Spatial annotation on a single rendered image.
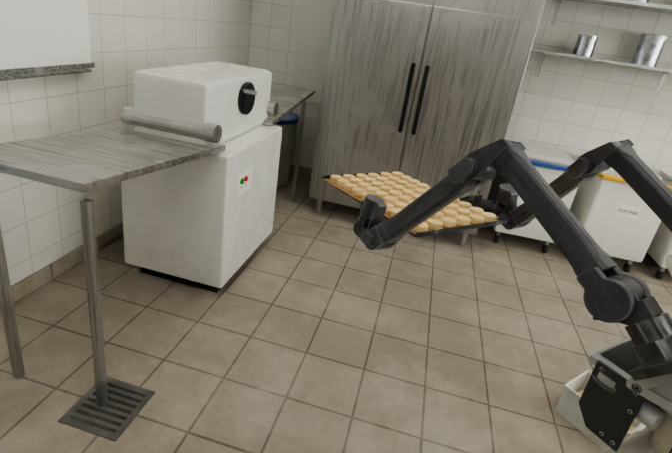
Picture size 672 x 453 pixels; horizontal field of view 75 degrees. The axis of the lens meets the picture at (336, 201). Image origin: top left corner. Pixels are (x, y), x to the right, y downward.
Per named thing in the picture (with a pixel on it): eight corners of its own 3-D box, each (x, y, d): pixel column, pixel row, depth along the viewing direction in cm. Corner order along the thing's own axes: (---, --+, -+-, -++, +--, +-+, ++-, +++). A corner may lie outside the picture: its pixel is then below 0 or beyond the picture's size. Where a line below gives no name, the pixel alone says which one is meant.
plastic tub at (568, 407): (552, 409, 210) (564, 384, 204) (576, 393, 222) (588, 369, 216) (616, 462, 188) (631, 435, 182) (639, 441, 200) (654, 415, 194)
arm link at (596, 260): (492, 122, 95) (517, 128, 101) (451, 165, 103) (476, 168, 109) (643, 310, 73) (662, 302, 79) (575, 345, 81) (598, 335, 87)
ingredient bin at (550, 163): (488, 245, 369) (515, 158, 339) (479, 216, 427) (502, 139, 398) (555, 259, 362) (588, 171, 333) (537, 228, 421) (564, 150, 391)
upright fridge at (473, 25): (467, 213, 430) (532, -19, 353) (472, 255, 348) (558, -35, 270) (329, 183, 453) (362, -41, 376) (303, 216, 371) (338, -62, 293)
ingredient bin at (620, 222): (568, 263, 359) (603, 175, 330) (550, 231, 417) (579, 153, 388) (639, 279, 351) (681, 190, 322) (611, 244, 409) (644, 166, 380)
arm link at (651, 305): (659, 326, 73) (669, 321, 76) (624, 269, 77) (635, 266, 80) (606, 342, 79) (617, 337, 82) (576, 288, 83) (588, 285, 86)
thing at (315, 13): (333, 105, 430) (348, -7, 392) (331, 106, 424) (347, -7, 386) (292, 98, 437) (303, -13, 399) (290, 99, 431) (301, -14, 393)
